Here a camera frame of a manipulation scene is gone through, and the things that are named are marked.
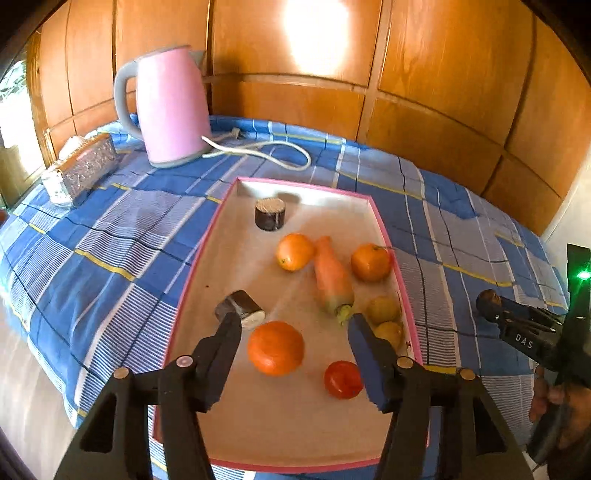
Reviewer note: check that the dark brown cylindrical root chunk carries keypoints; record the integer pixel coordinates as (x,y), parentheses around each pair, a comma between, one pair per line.
(270,213)

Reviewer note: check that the white tissue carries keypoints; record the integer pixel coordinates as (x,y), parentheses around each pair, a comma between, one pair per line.
(73,144)

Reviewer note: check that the silver glitter tissue box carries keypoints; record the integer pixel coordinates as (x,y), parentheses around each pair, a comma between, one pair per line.
(87,168)

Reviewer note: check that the carrot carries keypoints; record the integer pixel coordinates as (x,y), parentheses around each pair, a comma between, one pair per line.
(332,277)

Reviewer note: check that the blue plaid blanket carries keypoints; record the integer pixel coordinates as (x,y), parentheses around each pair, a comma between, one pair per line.
(115,240)

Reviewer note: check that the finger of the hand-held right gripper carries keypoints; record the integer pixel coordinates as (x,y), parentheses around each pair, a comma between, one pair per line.
(526,341)
(531,311)

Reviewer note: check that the small yellow fruit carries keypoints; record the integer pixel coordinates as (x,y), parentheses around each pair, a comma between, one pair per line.
(390,333)
(383,308)

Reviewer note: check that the pink rimmed white tray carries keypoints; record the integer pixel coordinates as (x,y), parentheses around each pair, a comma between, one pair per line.
(286,429)

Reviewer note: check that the yellowish orange citrus fruit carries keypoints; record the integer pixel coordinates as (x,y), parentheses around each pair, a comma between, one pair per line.
(294,251)

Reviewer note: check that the orange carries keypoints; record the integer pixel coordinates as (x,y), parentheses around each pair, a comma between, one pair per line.
(275,347)
(371,262)

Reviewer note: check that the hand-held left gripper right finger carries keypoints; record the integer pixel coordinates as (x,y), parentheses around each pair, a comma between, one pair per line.
(369,367)

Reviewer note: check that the red tomato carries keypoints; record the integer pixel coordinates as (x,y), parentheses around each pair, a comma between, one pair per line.
(343,379)

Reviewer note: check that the dark brown wedge root chunk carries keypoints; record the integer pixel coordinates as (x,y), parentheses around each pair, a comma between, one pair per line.
(240,310)

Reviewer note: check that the person's right hand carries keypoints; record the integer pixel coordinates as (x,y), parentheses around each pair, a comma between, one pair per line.
(575,415)

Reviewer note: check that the pink electric kettle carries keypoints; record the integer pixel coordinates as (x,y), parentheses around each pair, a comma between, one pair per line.
(171,106)

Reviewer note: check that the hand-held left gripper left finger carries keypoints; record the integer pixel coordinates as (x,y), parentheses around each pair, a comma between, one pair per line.
(222,369)

